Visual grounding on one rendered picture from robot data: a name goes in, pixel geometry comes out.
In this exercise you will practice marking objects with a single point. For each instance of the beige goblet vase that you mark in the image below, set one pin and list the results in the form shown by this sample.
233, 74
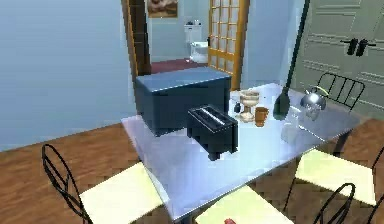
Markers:
248, 105

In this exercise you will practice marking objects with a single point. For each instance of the grey-green panelled double door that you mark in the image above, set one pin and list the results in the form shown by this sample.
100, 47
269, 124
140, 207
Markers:
340, 56

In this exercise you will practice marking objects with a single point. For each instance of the brown cup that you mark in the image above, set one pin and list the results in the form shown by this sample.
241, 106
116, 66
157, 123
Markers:
261, 116

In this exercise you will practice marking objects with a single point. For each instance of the clear glass jar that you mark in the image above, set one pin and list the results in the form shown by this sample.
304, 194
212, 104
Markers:
290, 130

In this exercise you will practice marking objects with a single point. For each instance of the framed wall picture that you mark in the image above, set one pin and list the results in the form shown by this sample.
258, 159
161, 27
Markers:
162, 8

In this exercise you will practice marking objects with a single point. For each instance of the small red object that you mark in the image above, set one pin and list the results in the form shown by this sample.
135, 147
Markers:
230, 221

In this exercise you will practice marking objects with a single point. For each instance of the small black shaker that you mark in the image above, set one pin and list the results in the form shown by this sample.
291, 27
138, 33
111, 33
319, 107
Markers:
237, 107

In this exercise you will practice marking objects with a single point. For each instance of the white toilet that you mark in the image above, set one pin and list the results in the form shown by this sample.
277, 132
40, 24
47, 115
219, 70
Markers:
198, 46

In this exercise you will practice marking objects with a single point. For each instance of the dark blue box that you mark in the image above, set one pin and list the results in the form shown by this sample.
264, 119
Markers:
180, 96

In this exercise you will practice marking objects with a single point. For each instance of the black toaster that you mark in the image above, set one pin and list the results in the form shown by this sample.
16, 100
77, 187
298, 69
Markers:
213, 128

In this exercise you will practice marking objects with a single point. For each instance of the brown wooden door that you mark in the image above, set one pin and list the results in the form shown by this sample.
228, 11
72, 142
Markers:
138, 36

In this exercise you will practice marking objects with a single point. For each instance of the silver kettle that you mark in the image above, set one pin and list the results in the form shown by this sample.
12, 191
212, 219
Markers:
313, 100

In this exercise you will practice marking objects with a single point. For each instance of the glass dining table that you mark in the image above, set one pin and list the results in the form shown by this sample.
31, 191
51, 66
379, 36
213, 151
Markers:
200, 166

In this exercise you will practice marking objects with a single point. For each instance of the yellow glazed room door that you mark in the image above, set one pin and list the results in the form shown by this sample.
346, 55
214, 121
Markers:
226, 36

